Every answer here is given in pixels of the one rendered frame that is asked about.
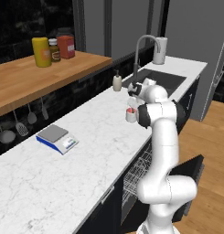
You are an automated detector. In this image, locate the brown glass bottle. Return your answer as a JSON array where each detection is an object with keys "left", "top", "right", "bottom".
[{"left": 48, "top": 37, "right": 62, "bottom": 63}]

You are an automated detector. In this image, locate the grey fridge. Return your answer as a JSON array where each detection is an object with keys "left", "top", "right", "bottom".
[{"left": 164, "top": 0, "right": 224, "bottom": 122}]

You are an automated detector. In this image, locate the dark sink basin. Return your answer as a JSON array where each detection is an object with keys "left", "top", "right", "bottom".
[{"left": 121, "top": 68, "right": 187, "bottom": 98}]

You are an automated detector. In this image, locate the white cup with red inside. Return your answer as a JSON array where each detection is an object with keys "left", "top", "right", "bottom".
[{"left": 124, "top": 106, "right": 138, "bottom": 124}]

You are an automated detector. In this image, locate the black cupboard under sink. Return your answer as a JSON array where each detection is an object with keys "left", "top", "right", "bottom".
[{"left": 176, "top": 75, "right": 201, "bottom": 135}]

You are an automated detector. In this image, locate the black cupboard door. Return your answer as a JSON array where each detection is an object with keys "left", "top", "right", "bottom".
[{"left": 76, "top": 178, "right": 124, "bottom": 234}]

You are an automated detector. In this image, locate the silver cupboard handle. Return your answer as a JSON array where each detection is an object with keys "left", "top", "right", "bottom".
[{"left": 101, "top": 185, "right": 115, "bottom": 205}]

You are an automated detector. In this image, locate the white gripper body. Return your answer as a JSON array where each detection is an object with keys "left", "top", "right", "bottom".
[{"left": 127, "top": 96, "right": 140, "bottom": 111}]

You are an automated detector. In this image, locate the white wire dishwasher rack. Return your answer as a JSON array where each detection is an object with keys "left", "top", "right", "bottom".
[{"left": 121, "top": 142, "right": 155, "bottom": 212}]

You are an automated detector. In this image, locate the grey hanging ladle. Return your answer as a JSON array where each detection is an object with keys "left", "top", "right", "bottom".
[{"left": 0, "top": 117, "right": 16, "bottom": 144}]

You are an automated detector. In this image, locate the yellow bottle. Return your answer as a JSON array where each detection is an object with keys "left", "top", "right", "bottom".
[{"left": 31, "top": 37, "right": 53, "bottom": 69}]

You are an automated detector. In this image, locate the white soap dispenser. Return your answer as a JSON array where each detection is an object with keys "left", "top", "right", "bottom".
[{"left": 112, "top": 69, "right": 123, "bottom": 92}]

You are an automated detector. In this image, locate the red jar with dark lid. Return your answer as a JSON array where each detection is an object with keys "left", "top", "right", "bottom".
[{"left": 56, "top": 27, "right": 76, "bottom": 60}]

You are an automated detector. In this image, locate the grey hanging spoon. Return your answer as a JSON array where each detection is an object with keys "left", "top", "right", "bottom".
[{"left": 26, "top": 102, "right": 37, "bottom": 125}]

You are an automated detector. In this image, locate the grey hanging slotted spatula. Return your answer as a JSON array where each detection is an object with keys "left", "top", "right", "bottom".
[{"left": 12, "top": 110, "right": 29, "bottom": 137}]

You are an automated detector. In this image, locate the wooden wall shelf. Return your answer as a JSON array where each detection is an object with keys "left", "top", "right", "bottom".
[{"left": 0, "top": 49, "right": 113, "bottom": 120}]

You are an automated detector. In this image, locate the blue and grey kitchen scale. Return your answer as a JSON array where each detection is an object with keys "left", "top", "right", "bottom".
[{"left": 35, "top": 123, "right": 80, "bottom": 155}]

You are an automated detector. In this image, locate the grey arched tap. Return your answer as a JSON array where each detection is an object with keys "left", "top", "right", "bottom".
[{"left": 131, "top": 34, "right": 162, "bottom": 88}]

